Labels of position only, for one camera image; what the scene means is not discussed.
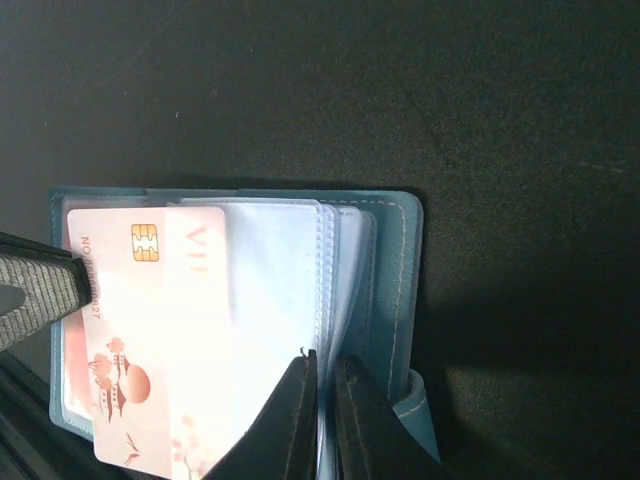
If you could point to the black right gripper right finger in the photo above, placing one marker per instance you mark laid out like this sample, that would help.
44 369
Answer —
373 444

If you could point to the black aluminium front rail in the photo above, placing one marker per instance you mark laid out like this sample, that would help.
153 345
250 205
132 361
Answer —
38 448

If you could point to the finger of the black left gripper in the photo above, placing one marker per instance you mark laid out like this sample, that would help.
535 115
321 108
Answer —
53 284

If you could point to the white sunset chip card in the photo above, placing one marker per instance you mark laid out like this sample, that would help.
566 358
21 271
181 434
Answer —
159 283

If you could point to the blue leather card holder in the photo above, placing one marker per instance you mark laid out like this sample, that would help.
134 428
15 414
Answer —
380 332

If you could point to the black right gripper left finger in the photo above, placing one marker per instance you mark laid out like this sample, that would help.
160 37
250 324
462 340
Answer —
282 441

